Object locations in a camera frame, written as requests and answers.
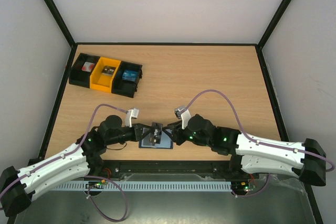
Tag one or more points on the black card in yellow bin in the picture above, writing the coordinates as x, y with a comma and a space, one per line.
108, 70

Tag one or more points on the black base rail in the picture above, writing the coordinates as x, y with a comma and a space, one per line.
213, 169

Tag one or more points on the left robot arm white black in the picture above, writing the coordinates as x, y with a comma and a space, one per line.
19, 187

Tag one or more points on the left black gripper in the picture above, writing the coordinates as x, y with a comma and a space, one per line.
137, 135

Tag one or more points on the right black storage bin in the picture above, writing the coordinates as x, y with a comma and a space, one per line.
126, 88

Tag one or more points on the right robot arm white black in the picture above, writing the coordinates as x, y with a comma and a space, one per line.
305, 161

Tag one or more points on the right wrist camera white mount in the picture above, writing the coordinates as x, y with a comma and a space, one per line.
183, 114

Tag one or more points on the light blue slotted cable duct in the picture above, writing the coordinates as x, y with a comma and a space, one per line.
147, 186

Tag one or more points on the yellow storage bin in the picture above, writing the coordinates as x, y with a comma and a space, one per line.
101, 82

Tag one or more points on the blue card in bin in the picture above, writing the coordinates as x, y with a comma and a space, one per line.
130, 75

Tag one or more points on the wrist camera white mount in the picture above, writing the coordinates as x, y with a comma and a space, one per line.
131, 114
183, 114

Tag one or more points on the red white card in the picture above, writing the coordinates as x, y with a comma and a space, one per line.
88, 66

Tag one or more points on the black enclosure frame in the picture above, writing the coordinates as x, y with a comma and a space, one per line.
73, 45

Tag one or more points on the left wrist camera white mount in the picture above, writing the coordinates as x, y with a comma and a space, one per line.
131, 114

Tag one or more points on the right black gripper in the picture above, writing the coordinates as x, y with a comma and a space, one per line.
177, 132

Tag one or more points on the black VIP card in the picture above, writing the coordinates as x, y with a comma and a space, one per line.
155, 133

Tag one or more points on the blue leather card holder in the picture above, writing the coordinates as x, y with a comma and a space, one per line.
166, 142

